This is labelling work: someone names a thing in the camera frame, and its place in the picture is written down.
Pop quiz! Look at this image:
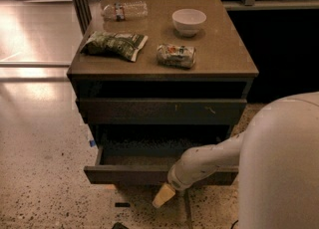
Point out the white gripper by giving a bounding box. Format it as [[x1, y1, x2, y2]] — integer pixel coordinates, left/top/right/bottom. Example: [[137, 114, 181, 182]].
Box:
[[153, 164, 198, 208]]

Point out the drawer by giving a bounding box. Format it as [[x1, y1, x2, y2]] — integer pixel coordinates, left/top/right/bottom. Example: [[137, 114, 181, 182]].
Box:
[[77, 98, 246, 125], [83, 136, 240, 187]]

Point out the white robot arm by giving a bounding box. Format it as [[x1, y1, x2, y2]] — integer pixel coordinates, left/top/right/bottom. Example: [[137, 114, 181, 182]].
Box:
[[153, 92, 319, 229]]

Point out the top drawer front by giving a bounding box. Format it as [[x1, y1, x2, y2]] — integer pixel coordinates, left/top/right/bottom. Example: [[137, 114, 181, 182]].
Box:
[[77, 98, 246, 125]]

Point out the brown drawer cabinet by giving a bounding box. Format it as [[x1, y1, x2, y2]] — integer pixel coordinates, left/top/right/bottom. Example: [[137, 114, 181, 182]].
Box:
[[67, 0, 258, 144]]

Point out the dark object bottom edge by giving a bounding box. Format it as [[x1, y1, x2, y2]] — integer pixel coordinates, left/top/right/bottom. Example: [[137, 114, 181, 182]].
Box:
[[112, 222, 129, 229]]

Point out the crushed drink can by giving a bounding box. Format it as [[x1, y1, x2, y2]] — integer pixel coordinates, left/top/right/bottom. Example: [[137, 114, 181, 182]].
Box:
[[157, 44, 196, 69]]

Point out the green chip bag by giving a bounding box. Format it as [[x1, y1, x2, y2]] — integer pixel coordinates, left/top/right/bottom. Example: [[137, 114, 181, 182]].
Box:
[[81, 31, 149, 62]]

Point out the white ceramic bowl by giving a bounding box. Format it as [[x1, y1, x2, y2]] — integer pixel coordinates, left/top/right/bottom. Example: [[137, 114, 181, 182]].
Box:
[[171, 9, 206, 37]]

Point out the clear plastic water bottle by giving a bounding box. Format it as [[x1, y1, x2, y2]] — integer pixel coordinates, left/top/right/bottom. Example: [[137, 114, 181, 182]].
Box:
[[102, 1, 148, 22]]

